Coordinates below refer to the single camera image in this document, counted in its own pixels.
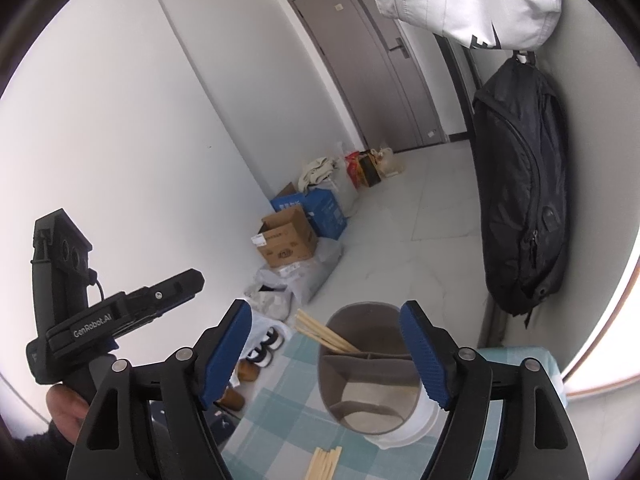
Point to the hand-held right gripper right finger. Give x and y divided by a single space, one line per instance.
425 355

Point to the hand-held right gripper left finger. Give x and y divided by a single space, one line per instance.
227 355

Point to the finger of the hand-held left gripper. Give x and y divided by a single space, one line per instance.
175 285

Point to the white grey utensil holder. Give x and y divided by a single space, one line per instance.
370 375

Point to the person's left forearm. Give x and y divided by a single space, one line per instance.
40 460

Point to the person's left hand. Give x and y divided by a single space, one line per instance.
65 410

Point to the brown shoe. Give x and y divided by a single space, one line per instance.
231 400
247 371

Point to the black white sneaker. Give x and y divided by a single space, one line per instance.
272 339
259 355

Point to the teal checkered tablecloth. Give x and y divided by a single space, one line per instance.
280 410

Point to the grey plastic bags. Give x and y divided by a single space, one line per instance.
305 275

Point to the brown cardboard box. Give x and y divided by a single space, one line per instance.
290 240

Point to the blue cardboard box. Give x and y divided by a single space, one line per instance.
327 215

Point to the cream cloth bag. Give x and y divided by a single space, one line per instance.
317 170

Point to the round gold-framed mirror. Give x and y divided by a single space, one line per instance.
610 355

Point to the black yellow box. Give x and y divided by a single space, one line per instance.
370 172

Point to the clear plastic bag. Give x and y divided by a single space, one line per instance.
345 180

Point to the black backpack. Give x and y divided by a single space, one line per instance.
520 185

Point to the red snack bag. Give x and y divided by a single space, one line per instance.
355 170

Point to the grey door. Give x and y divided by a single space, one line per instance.
370 70

